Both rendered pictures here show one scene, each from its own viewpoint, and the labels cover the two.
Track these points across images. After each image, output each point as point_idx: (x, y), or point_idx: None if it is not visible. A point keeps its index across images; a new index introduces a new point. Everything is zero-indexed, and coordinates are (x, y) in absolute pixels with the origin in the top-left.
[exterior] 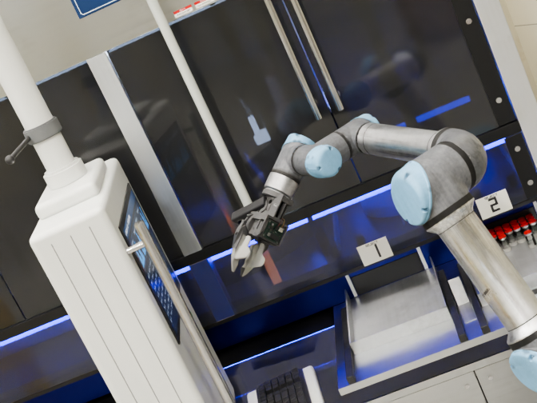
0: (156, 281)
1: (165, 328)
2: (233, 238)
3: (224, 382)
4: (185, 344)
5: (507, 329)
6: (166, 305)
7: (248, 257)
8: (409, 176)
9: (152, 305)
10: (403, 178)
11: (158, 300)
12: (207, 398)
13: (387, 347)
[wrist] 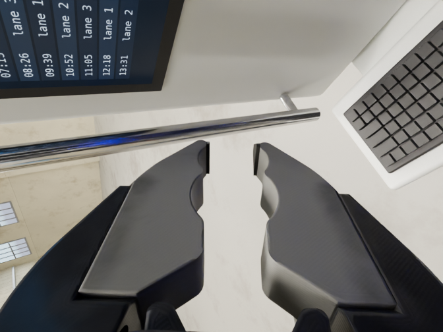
0: (14, 4)
1: (104, 114)
2: (74, 228)
3: (242, 132)
4: (208, 29)
5: None
6: (97, 36)
7: (269, 202)
8: None
9: (47, 120)
10: None
11: (55, 88)
12: (258, 79)
13: None
